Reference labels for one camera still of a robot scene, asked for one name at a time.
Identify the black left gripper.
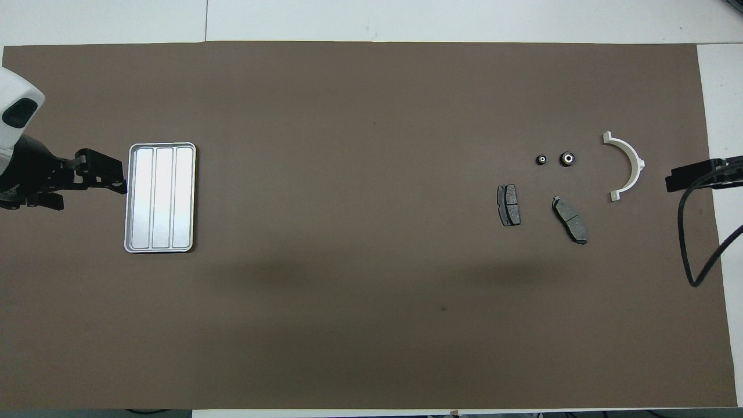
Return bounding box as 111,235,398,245
0,135,128,211

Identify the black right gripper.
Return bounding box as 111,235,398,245
666,156,743,193

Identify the white semicircular bracket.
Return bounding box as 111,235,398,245
602,132,645,202

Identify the brown table mat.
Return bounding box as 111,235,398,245
0,41,738,410

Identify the short dark brake pad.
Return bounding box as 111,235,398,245
497,184,521,227

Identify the silver ribbed metal tray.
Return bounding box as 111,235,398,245
124,142,197,254

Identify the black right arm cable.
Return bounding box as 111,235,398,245
678,157,743,288

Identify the long dark brake pad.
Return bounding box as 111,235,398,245
551,196,589,245

